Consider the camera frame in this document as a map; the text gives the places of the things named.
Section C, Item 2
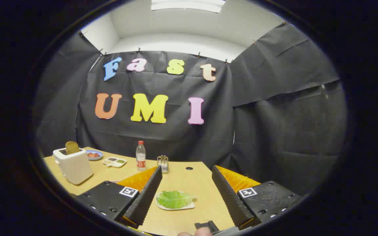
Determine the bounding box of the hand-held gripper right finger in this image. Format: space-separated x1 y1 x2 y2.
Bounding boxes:
212 165 303 230

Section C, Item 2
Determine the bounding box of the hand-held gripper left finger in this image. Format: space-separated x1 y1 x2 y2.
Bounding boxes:
76 166 162 228

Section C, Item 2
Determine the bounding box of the green lettuce leaf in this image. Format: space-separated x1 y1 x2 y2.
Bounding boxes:
156 190 197 209

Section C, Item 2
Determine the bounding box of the brown bread slice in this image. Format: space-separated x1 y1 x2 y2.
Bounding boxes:
65 141 81 155

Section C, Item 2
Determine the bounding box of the white plate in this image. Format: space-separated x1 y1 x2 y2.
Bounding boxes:
155 191 196 210

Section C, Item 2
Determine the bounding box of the clear bottle red cap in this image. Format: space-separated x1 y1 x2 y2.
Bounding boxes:
136 141 147 171

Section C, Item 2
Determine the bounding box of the white divided tray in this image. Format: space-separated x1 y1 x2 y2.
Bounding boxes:
102 157 127 168

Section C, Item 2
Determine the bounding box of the blue plate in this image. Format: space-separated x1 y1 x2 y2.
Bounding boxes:
85 149 103 161

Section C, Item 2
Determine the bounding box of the white toaster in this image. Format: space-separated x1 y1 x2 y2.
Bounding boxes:
53 147 94 185

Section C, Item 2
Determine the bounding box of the black backdrop cloth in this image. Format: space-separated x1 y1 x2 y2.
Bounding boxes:
33 22 348 197

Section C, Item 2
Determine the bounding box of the ceiling light panel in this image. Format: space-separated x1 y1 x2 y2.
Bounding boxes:
151 0 225 13

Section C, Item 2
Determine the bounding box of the wire mesh utensil holder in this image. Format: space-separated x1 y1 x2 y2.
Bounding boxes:
157 155 169 173

